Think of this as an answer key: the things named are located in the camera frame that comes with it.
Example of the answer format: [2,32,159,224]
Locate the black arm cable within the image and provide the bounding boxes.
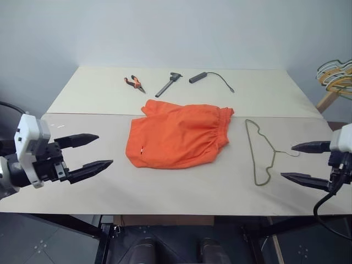
[313,153,352,250]
[0,101,29,114]

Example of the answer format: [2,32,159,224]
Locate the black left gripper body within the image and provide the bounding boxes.
[30,138,71,185]

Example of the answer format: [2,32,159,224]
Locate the orange shorts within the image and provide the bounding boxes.
[125,99,235,170]

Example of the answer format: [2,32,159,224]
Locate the grey vernier caliper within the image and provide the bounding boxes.
[154,71,185,98]

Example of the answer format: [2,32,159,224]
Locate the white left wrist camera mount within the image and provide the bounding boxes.
[13,113,52,189]

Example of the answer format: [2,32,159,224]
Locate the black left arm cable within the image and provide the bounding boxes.
[0,101,29,114]

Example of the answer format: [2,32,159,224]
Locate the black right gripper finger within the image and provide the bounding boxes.
[291,140,332,155]
[280,172,331,192]

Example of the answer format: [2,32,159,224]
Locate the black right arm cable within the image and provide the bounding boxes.
[313,153,352,250]

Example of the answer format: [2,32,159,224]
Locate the orange black pliers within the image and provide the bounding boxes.
[123,74,147,95]

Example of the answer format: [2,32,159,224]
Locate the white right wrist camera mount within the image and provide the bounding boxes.
[329,126,352,153]

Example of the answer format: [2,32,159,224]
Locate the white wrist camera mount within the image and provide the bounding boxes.
[13,113,52,189]
[329,126,352,153]

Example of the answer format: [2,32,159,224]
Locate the rack of coloured hangers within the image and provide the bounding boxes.
[326,58,352,97]

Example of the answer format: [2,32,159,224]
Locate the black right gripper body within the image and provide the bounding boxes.
[328,150,352,191]

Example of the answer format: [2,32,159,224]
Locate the wooden rack leg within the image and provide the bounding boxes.
[316,90,352,114]

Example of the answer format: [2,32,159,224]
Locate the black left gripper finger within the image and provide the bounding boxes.
[67,159,114,185]
[54,133,100,151]

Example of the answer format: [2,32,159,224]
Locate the brown board under table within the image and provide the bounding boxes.
[113,215,216,227]

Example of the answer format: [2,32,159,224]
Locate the dark grey hub with cable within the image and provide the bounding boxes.
[188,71,235,94]

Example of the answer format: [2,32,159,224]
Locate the olive wire clothes hanger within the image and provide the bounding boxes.
[245,119,301,187]

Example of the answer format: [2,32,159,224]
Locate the dark rounded shape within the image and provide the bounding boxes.
[129,237,167,264]
[197,237,230,264]

